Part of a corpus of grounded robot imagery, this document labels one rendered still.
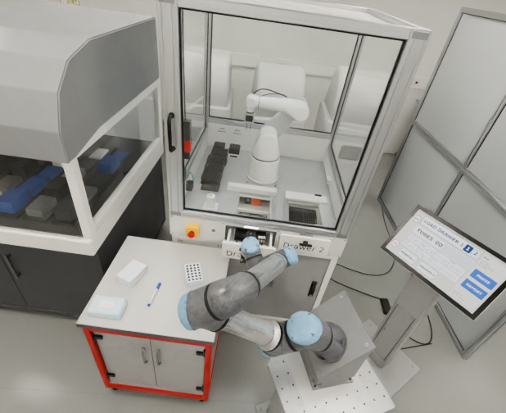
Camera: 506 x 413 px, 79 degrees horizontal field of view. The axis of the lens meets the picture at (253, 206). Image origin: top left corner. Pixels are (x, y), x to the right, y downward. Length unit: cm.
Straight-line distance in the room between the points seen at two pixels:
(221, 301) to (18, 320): 205
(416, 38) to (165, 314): 155
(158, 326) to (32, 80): 112
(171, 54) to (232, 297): 98
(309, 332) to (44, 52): 146
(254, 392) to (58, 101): 190
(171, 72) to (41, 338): 194
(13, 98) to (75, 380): 163
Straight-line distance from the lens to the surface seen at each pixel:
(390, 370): 257
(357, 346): 136
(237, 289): 91
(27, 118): 152
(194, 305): 96
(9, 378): 256
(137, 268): 173
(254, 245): 129
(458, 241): 182
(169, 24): 140
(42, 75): 151
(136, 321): 160
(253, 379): 229
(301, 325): 121
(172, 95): 146
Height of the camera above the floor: 209
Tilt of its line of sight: 37 degrees down
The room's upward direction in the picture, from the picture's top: 8 degrees clockwise
